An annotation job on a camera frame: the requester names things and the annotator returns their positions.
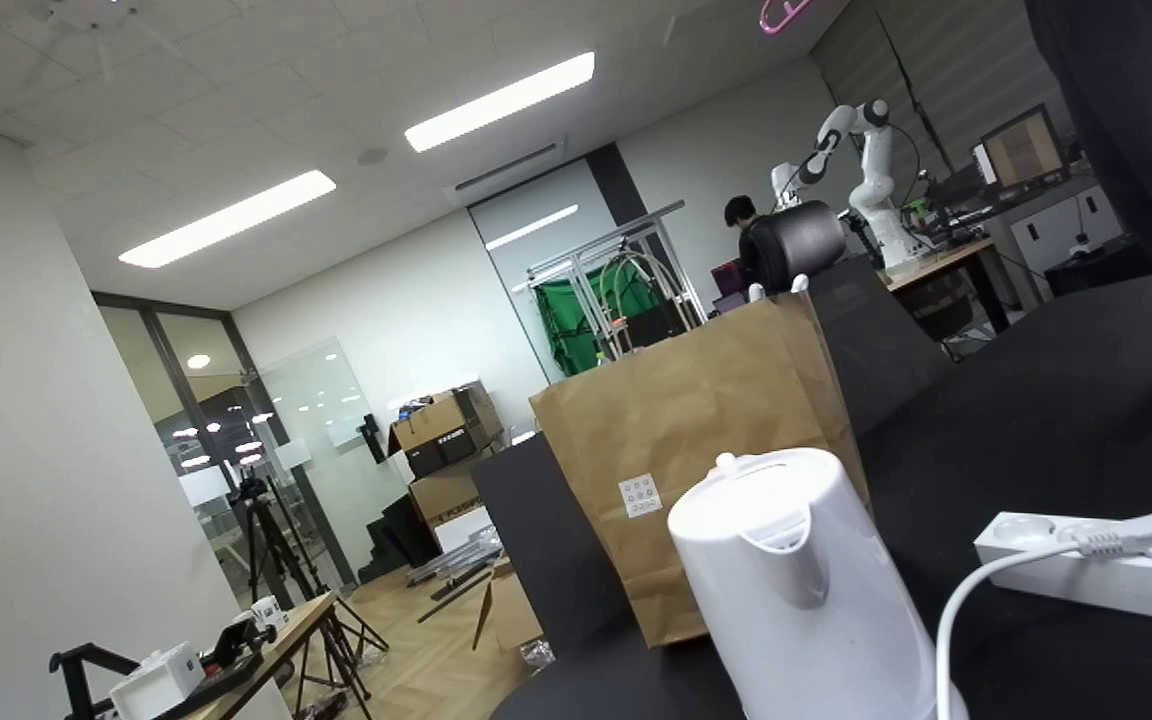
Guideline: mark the brown paper bag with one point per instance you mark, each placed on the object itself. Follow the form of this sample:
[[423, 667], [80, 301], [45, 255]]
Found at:
[[683, 415]]

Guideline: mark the white box device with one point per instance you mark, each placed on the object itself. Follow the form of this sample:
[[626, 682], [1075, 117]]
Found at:
[[157, 678]]

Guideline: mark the black metal stand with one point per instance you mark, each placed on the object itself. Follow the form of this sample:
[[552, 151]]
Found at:
[[68, 663]]

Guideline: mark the computer monitor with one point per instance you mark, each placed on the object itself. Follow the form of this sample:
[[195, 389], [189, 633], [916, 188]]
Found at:
[[1022, 145]]

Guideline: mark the white cabinet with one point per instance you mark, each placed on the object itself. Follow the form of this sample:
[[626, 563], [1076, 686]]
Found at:
[[1058, 226]]

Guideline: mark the person in dark clothes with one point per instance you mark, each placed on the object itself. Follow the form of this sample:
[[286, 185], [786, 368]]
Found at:
[[741, 210]]

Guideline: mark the black camera tripod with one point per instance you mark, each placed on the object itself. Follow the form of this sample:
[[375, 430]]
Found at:
[[263, 533]]

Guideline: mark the metal clothes rack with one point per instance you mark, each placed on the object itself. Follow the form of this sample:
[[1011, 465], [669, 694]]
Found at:
[[609, 236]]

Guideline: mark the grey window blind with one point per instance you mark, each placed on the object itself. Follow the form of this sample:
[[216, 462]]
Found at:
[[948, 64]]

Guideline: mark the long ceiling light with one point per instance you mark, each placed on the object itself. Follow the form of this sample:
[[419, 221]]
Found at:
[[502, 103], [230, 218]]

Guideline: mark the wooden desk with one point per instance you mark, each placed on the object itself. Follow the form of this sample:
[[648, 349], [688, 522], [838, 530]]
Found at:
[[939, 260]]

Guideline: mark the green cloth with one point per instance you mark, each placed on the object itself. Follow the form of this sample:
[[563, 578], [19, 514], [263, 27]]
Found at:
[[563, 324]]

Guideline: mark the small wooden table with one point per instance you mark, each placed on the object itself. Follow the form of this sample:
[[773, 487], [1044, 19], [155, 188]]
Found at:
[[283, 642]]

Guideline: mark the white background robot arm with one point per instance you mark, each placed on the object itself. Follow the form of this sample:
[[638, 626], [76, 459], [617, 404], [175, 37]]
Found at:
[[879, 172]]

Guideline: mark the dark grey panel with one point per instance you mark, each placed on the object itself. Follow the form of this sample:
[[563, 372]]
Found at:
[[538, 533], [879, 346]]

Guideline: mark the black office chair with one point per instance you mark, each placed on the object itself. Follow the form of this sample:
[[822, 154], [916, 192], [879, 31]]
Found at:
[[818, 242]]

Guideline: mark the white power strip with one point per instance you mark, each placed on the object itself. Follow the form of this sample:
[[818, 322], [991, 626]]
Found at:
[[1111, 580]]

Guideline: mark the white electric kettle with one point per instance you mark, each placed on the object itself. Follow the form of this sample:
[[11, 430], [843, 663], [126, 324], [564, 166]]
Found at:
[[803, 626]]

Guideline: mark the cardboard box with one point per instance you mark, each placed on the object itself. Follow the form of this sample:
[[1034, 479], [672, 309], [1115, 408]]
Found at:
[[447, 493], [451, 421]]

